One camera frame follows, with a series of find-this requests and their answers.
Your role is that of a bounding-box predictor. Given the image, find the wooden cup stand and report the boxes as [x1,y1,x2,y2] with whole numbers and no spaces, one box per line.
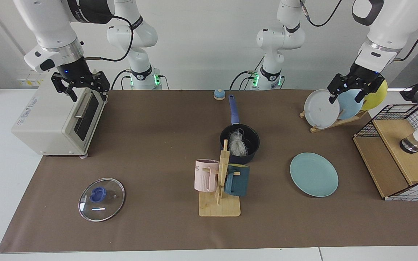
[198,140,241,218]

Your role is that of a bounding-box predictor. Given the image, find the yellow plate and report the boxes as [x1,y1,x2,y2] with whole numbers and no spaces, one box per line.
[360,79,388,111]

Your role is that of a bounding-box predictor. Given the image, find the wooden plate rack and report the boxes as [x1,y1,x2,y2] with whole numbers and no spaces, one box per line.
[299,110,369,133]

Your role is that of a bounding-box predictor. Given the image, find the white vermicelli bundle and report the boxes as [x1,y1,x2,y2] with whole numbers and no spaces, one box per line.
[227,130,249,157]

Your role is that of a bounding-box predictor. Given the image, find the black arm base cables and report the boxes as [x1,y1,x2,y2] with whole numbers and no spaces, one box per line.
[229,71,258,90]
[110,70,133,90]

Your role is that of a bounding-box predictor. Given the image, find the pale toaster oven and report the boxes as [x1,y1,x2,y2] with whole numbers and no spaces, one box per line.
[11,80,107,159]

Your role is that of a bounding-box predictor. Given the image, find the black pot with blue handle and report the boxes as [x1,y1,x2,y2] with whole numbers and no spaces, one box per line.
[219,95,261,165]

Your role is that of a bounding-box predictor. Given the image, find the dark teal cup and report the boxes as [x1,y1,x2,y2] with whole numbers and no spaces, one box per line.
[224,164,250,197]

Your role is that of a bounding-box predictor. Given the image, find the white plate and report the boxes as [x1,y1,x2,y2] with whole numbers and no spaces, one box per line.
[304,89,341,129]

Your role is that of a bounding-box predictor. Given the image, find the brown table cloth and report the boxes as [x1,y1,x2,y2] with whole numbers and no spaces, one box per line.
[0,90,418,253]

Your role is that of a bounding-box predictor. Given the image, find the pink ribbed cup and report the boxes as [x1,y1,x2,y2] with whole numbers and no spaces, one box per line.
[194,159,220,192]

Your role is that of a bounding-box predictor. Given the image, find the light blue plate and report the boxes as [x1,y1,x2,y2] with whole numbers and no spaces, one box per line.
[336,88,365,120]

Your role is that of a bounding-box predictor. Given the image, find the green plate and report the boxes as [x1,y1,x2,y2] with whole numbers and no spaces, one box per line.
[290,152,339,198]

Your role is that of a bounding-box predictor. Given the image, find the glass lid with blue knob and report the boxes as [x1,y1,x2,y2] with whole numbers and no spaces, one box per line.
[78,178,125,222]

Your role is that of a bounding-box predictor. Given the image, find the white wall socket strip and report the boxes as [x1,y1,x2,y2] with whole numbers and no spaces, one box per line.
[16,74,46,87]

